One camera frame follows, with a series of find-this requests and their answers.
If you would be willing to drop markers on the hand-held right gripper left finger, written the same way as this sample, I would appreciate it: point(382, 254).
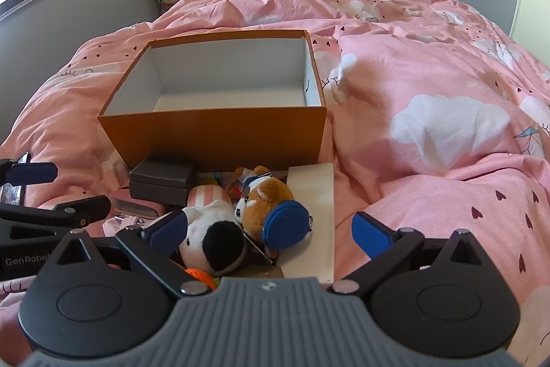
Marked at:
point(165, 230)

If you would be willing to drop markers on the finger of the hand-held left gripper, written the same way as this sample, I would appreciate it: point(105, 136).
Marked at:
point(86, 207)
point(32, 173)

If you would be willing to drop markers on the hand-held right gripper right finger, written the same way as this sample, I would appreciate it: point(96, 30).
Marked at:
point(371, 237)

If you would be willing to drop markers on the white plush dog black ear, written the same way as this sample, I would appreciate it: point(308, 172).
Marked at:
point(210, 221)

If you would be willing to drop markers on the small black box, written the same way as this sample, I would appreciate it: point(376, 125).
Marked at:
point(163, 173)

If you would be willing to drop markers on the yellow tape measure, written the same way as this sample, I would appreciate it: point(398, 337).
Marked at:
point(209, 180)

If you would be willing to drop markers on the white rectangular box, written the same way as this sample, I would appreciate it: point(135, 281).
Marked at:
point(313, 199)

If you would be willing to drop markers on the blue round zip pouch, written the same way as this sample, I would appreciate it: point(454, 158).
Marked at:
point(285, 225)

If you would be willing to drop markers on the brown and white dog plush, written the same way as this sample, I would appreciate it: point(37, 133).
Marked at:
point(275, 193)

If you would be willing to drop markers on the orange cardboard box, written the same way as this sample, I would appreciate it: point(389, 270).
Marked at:
point(215, 135)

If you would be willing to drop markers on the orange crochet ball green leaf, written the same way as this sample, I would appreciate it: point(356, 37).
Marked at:
point(200, 276)

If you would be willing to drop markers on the pink printed duvet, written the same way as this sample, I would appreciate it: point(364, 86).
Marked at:
point(429, 70)

